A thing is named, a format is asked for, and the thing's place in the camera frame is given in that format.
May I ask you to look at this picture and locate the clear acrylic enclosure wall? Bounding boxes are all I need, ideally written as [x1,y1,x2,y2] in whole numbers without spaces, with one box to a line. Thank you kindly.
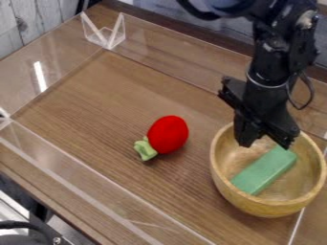
[0,10,327,245]

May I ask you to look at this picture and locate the red plush strawberry toy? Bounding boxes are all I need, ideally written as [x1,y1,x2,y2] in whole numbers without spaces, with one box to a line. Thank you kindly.
[134,115,190,161]

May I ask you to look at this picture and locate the black cable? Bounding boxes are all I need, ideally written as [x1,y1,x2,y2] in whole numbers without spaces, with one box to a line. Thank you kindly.
[0,219,33,237]

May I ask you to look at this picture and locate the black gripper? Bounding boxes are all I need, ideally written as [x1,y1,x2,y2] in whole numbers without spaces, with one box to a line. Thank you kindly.
[219,77,300,149]

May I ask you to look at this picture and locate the brown wooden bowl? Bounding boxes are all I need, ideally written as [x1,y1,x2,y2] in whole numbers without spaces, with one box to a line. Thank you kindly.
[210,123,327,218]

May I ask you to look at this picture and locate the green rectangular block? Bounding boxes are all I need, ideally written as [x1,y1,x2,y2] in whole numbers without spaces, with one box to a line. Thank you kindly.
[230,146,298,195]

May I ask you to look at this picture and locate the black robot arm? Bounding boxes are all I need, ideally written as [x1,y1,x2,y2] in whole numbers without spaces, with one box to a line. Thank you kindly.
[177,0,320,148]

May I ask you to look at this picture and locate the black metal bracket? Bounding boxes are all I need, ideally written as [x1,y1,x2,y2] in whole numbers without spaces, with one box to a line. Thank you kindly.
[29,213,74,245]

